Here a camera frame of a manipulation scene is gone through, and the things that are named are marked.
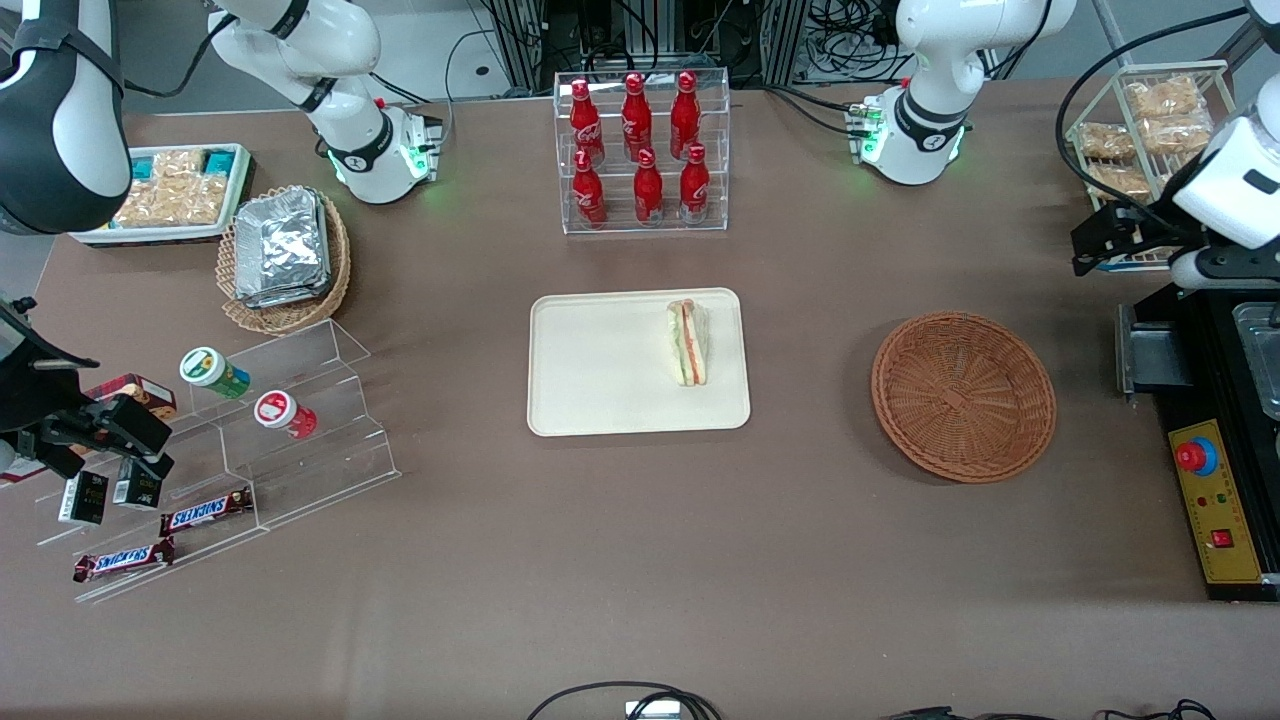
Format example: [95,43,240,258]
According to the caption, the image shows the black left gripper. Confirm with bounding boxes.
[1071,201,1187,277]

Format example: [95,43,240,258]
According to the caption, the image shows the triangular sandwich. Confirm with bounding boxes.
[665,296,710,388]

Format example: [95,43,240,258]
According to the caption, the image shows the clear metal-rimmed tray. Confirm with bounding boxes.
[1232,303,1280,423]

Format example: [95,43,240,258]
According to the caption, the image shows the brown round wicker basket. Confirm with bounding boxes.
[871,311,1058,486]

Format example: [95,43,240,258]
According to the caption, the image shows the light tan wicker basket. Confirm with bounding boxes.
[216,186,353,337]

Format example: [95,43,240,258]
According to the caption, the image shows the white rectangular snack tray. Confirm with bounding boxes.
[70,142,254,248]

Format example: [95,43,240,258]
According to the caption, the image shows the cream plastic tray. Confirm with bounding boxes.
[527,288,752,439]

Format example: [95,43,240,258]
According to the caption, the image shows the small black box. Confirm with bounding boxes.
[111,462,164,512]
[57,470,110,527]

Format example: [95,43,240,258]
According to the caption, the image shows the brown chocolate box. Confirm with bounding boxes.
[84,373,179,422]

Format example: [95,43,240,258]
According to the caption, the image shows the brown snickers bar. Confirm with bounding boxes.
[159,486,255,538]
[71,537,177,584]

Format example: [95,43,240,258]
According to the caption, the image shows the green snack cup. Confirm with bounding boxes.
[179,346,253,401]

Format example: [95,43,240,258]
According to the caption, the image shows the red snack cup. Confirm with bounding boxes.
[252,389,319,441]

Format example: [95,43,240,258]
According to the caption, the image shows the black control box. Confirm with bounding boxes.
[1153,283,1280,604]

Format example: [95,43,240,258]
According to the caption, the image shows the clear acrylic step stand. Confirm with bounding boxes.
[35,318,403,605]

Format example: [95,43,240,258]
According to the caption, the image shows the red emergency stop button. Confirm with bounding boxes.
[1176,436,1220,478]

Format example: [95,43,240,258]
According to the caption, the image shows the clear cookie pack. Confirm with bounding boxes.
[150,149,207,183]
[113,176,228,228]

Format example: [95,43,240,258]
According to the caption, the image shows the silver foil container stack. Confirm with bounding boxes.
[233,187,333,310]

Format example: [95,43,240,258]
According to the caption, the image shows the yellow control panel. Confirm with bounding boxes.
[1167,417,1264,587]

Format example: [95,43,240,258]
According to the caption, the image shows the clear acrylic bottle rack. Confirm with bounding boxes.
[553,68,732,237]

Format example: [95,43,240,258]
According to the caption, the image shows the red cola bottle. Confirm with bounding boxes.
[569,79,605,167]
[633,148,666,227]
[621,72,654,162]
[571,149,609,230]
[679,143,712,224]
[669,70,702,162]

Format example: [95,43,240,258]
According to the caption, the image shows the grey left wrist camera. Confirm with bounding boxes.
[1169,245,1280,292]

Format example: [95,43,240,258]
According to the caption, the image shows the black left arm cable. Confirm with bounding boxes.
[1055,6,1253,233]

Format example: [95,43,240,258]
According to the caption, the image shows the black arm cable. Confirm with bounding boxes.
[118,12,239,100]
[1055,6,1253,233]

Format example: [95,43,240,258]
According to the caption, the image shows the white wire rack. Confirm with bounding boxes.
[1064,59,1243,273]

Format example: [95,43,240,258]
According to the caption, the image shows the black base power cable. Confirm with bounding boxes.
[762,83,873,138]

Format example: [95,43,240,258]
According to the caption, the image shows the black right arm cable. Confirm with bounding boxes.
[118,12,239,100]

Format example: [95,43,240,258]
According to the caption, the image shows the aluminium frame with cables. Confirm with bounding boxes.
[470,0,906,93]

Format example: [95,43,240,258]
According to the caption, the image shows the black looped floor cable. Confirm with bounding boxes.
[524,681,724,720]

